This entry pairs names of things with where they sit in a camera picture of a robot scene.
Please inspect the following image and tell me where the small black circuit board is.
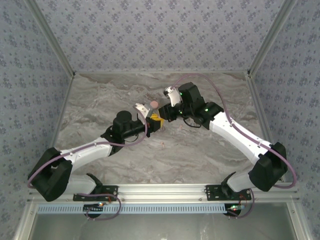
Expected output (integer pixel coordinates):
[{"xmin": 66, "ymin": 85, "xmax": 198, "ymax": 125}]
[
  {"xmin": 83, "ymin": 202, "xmax": 105, "ymax": 214},
  {"xmin": 225, "ymin": 203, "xmax": 248, "ymax": 216}
]

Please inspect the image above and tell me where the grey metal lower panel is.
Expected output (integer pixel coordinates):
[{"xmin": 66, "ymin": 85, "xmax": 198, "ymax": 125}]
[{"xmin": 29, "ymin": 211, "xmax": 297, "ymax": 240}]

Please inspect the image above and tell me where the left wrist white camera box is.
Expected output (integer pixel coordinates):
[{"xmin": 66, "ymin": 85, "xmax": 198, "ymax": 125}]
[{"xmin": 132, "ymin": 102, "xmax": 152, "ymax": 120}]

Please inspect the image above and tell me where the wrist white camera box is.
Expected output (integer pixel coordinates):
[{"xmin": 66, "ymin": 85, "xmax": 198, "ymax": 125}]
[
  {"xmin": 162, "ymin": 85, "xmax": 182, "ymax": 106},
  {"xmin": 132, "ymin": 102, "xmax": 152, "ymax": 120}
]

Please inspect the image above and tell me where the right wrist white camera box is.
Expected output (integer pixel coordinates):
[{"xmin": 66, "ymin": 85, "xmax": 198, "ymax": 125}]
[{"xmin": 162, "ymin": 85, "xmax": 182, "ymax": 106}]

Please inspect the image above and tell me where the right gripper thin black cable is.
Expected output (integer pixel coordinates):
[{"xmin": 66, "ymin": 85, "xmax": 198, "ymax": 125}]
[{"xmin": 183, "ymin": 117, "xmax": 204, "ymax": 129}]

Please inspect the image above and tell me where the aluminium table back rail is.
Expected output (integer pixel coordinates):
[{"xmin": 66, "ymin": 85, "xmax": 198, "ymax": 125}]
[{"xmin": 74, "ymin": 70, "xmax": 248, "ymax": 75}]

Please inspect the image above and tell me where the aluminium table side rail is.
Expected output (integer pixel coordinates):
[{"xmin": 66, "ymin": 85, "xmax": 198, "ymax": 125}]
[{"xmin": 246, "ymin": 72, "xmax": 286, "ymax": 184}]

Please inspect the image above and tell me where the aluminium front mounting rail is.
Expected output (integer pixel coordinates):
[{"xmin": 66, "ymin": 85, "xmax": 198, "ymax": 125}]
[{"xmin": 27, "ymin": 183, "xmax": 300, "ymax": 204}]

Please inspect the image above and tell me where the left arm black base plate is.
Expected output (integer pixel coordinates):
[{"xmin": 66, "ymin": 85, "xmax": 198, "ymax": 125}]
[{"xmin": 72, "ymin": 185, "xmax": 119, "ymax": 202}]

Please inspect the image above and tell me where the slotted white cable duct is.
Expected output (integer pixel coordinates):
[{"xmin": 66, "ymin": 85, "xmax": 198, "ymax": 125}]
[{"xmin": 36, "ymin": 203, "xmax": 232, "ymax": 215}]

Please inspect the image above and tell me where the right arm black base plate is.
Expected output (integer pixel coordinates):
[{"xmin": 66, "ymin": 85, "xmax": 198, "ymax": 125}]
[{"xmin": 205, "ymin": 184, "xmax": 252, "ymax": 202}]

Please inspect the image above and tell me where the slanted aluminium frame post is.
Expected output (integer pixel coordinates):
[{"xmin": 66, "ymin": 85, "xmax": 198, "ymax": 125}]
[
  {"xmin": 247, "ymin": 0, "xmax": 300, "ymax": 76},
  {"xmin": 23, "ymin": 0, "xmax": 76, "ymax": 76}
]

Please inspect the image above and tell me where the aluminium lower frame leg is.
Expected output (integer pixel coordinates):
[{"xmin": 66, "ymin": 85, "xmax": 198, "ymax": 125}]
[
  {"xmin": 13, "ymin": 201, "xmax": 38, "ymax": 240},
  {"xmin": 286, "ymin": 201, "xmax": 312, "ymax": 240}
]

